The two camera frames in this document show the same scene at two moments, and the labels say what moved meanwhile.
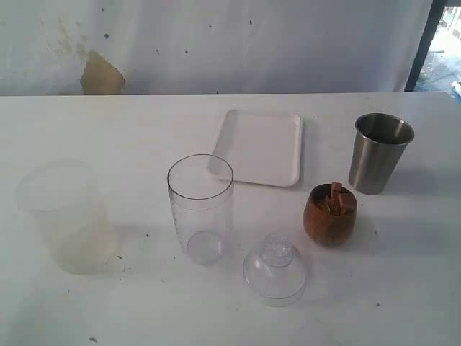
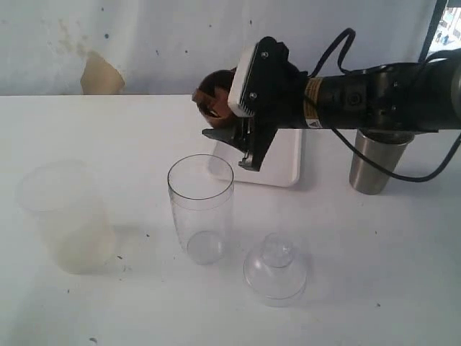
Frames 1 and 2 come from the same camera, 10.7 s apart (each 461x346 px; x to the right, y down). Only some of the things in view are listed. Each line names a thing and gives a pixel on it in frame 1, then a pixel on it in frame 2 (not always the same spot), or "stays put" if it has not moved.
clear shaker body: [201, 192] stays put
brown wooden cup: [329, 213] to [212, 98]
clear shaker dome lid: [276, 272] stays put
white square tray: [262, 148] stays put
